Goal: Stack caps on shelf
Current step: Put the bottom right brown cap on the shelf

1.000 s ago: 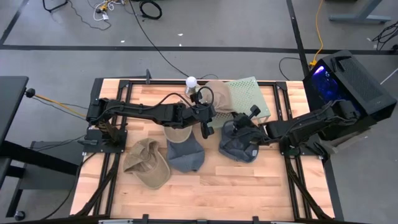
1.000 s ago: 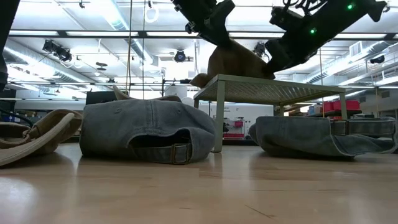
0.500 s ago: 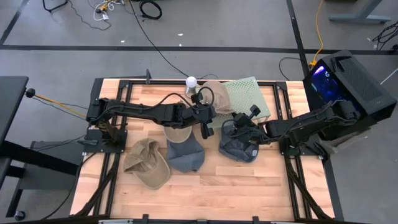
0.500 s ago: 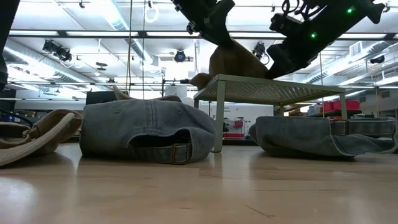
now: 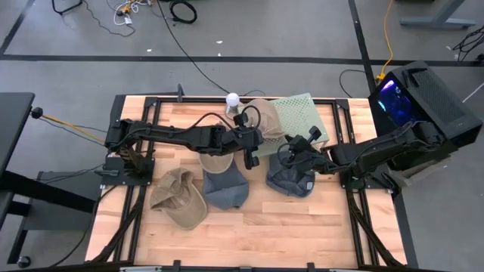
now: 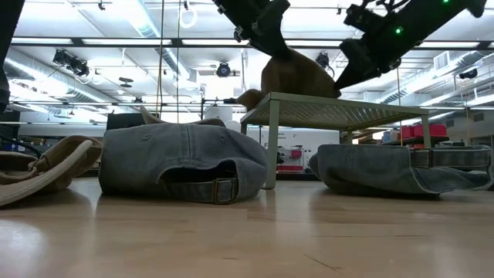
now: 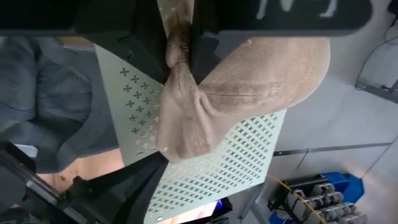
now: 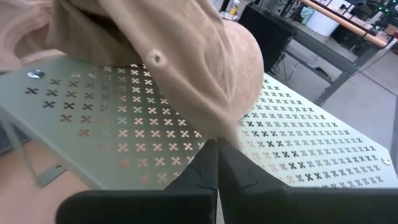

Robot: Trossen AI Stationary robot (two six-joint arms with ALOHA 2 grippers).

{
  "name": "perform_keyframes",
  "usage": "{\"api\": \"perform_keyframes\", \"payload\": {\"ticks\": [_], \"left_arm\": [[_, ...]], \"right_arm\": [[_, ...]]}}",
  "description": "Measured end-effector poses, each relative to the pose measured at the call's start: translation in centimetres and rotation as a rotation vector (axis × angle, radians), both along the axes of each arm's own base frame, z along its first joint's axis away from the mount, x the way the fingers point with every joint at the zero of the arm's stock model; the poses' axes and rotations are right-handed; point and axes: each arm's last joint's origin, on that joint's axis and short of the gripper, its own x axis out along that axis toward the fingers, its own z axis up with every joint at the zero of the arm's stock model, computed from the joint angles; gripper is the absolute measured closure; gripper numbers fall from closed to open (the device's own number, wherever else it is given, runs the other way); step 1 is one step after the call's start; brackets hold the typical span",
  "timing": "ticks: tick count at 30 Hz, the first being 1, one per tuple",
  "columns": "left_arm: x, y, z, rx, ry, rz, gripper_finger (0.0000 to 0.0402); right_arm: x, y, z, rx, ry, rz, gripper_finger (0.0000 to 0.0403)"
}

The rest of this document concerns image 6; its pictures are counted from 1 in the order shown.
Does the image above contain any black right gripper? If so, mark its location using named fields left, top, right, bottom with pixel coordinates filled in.
left=333, top=22, right=404, bottom=92

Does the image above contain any brown tan cap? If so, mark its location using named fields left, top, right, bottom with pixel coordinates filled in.
left=235, top=48, right=343, bottom=112

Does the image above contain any grey denim cap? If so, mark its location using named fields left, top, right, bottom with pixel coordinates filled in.
left=98, top=117, right=269, bottom=205
left=308, top=144, right=494, bottom=197

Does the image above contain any beige cap with light brim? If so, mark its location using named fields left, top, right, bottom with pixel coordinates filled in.
left=0, top=134, right=103, bottom=208

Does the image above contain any green perforated metal shelf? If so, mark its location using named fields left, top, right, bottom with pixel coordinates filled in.
left=239, top=91, right=432, bottom=190

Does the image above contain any red bin storage rack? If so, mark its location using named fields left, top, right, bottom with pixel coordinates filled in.
left=381, top=123, right=451, bottom=150

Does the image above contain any black monitor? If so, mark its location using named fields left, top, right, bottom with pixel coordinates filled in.
left=106, top=112, right=159, bottom=131

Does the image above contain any black ceiling spotlight cluster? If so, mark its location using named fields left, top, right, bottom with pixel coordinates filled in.
left=52, top=49, right=90, bottom=77

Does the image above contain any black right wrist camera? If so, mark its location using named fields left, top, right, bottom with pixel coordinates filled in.
left=343, top=2, right=391, bottom=34

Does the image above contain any white hanging ring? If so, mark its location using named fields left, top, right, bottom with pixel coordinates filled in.
left=179, top=7, right=198, bottom=30

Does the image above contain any round black ceiling camera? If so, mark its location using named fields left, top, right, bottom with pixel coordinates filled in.
left=215, top=61, right=232, bottom=78

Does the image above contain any black aluminium rig frame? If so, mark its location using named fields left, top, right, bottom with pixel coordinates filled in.
left=0, top=36, right=494, bottom=182

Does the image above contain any black hanging cable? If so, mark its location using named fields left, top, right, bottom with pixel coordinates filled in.
left=175, top=0, right=181, bottom=124

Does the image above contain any red bin wall rack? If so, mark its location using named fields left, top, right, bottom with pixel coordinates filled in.
left=276, top=147, right=305, bottom=174

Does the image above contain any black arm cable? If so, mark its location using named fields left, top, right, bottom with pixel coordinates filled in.
left=0, top=133, right=43, bottom=159

